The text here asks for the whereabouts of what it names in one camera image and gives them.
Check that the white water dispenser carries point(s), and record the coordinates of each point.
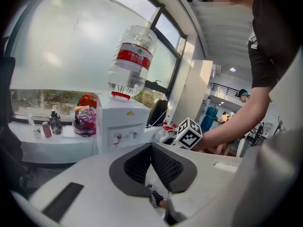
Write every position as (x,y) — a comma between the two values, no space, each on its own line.
(120,124)

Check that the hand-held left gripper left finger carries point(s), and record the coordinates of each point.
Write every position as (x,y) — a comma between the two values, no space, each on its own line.
(99,188)

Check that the black office chair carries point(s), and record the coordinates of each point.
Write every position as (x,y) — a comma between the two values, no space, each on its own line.
(9,117)

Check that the red cup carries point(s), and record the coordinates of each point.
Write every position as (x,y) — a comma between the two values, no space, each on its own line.
(47,129)

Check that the person's black shirt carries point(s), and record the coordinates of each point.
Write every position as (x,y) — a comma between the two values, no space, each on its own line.
(267,44)

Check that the orange bag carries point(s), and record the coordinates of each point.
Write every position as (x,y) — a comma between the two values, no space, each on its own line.
(88,100)

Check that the person's black white shoe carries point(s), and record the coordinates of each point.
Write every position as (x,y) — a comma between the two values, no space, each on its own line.
(156,197)

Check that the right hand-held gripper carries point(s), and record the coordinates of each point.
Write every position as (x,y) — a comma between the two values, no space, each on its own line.
(189,133)

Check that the clear plastic bottle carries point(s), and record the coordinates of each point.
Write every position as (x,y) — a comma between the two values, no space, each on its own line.
(30,118)

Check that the purple snack bag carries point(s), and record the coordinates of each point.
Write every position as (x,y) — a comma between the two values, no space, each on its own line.
(85,123)

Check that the person's right forearm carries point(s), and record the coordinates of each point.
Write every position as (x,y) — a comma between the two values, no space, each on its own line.
(236,117)

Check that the round ceiling lamp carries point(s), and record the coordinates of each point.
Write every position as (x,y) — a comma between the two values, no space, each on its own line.
(232,69)

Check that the black balcony railing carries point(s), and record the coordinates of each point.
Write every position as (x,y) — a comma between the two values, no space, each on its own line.
(225,90)

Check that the small clear glass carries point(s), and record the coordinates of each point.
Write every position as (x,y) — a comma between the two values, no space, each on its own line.
(37,132)

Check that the large clear water bottle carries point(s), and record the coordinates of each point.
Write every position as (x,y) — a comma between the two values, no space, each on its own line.
(131,63)

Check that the black window frame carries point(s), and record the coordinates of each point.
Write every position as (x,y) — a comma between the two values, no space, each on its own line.
(165,55)

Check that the black round chair back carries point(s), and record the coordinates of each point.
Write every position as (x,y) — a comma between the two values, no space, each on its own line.
(157,112)

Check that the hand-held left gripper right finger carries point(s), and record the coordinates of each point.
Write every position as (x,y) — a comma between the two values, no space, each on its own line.
(208,174)

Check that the black drinking bottle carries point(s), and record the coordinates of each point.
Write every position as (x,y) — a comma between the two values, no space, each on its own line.
(55,124)

